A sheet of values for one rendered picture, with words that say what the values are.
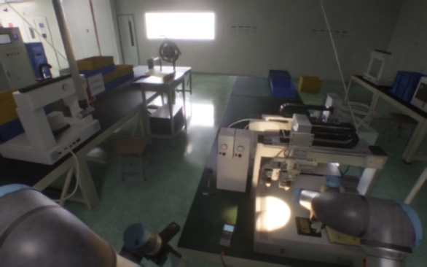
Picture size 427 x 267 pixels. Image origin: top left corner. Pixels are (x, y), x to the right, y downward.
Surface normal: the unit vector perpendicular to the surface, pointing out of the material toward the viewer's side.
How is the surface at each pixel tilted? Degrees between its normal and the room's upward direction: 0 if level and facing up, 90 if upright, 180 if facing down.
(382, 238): 47
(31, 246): 38
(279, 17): 90
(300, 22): 90
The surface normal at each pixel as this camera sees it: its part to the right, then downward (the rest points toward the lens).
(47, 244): 0.51, -0.47
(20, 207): 0.05, -0.91
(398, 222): -0.15, -0.41
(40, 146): -0.18, 0.47
